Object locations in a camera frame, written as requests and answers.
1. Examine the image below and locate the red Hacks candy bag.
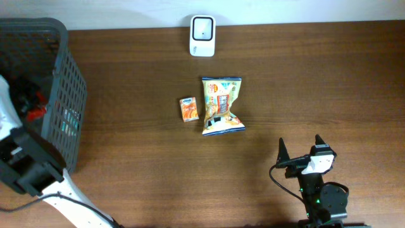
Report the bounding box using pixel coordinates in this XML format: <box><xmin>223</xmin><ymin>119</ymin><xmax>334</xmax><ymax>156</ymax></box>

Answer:
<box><xmin>26</xmin><ymin>91</ymin><xmax>48</xmax><ymax>122</ymax></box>

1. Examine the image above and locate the beige snack bag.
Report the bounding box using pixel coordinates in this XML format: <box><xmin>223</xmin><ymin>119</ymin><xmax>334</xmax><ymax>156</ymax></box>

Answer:
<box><xmin>202</xmin><ymin>77</ymin><xmax>246</xmax><ymax>136</ymax></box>

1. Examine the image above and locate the orange tissue pack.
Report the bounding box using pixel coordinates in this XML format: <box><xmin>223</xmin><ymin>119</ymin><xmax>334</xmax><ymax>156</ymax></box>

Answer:
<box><xmin>179</xmin><ymin>97</ymin><xmax>199</xmax><ymax>122</ymax></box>

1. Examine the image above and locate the teal tissue pack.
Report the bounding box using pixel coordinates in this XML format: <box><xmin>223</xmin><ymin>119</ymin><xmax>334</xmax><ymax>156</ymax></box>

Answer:
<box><xmin>59</xmin><ymin>108</ymin><xmax>80</xmax><ymax>137</ymax></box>

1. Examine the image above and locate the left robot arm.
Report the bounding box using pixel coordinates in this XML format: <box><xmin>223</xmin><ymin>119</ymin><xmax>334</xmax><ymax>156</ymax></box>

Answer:
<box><xmin>1</xmin><ymin>78</ymin><xmax>119</xmax><ymax>227</ymax></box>

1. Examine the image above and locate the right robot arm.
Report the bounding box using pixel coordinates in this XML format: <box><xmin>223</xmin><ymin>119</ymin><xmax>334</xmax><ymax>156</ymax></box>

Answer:
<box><xmin>275</xmin><ymin>135</ymin><xmax>349</xmax><ymax>227</ymax></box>

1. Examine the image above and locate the white barcode scanner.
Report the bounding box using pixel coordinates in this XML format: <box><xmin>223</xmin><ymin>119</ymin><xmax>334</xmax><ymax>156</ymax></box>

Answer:
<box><xmin>189</xmin><ymin>15</ymin><xmax>216</xmax><ymax>57</ymax></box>

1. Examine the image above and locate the grey plastic mesh basket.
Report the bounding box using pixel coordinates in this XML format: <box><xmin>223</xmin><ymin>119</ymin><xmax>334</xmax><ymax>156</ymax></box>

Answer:
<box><xmin>1</xmin><ymin>18</ymin><xmax>87</xmax><ymax>173</ymax></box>

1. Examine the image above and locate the right black cable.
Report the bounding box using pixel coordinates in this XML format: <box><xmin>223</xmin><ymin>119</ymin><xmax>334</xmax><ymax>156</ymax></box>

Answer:
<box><xmin>268</xmin><ymin>155</ymin><xmax>313</xmax><ymax>205</ymax></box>

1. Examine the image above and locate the black cable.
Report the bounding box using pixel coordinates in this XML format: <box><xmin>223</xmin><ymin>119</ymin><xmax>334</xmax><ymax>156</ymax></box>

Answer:
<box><xmin>268</xmin><ymin>155</ymin><xmax>313</xmax><ymax>205</ymax></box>
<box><xmin>0</xmin><ymin>192</ymin><xmax>118</xmax><ymax>228</ymax></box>

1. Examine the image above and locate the left black cable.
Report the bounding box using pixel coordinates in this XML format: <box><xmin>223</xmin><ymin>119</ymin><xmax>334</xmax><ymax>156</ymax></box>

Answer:
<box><xmin>0</xmin><ymin>192</ymin><xmax>118</xmax><ymax>228</ymax></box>

